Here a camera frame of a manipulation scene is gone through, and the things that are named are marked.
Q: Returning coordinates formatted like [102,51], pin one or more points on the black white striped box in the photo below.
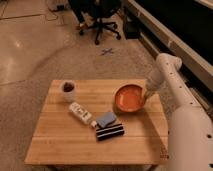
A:
[109,132]

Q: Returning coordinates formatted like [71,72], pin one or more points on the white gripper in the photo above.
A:
[154,81]

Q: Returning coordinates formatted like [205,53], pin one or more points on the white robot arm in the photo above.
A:
[190,139]

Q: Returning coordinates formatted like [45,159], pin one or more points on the long white wall bench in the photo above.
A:
[185,27]

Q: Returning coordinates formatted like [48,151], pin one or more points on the black office chair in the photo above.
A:
[90,15]

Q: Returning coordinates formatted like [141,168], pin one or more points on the blue sponge block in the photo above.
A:
[106,119]

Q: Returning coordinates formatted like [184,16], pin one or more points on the white ceramic mug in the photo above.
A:
[67,88]

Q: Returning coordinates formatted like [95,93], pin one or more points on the black box on floor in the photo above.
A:
[129,28]

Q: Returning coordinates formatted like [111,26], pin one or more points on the white plastic bottle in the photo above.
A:
[82,114]

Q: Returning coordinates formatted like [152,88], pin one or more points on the orange ceramic bowl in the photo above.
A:
[129,98]

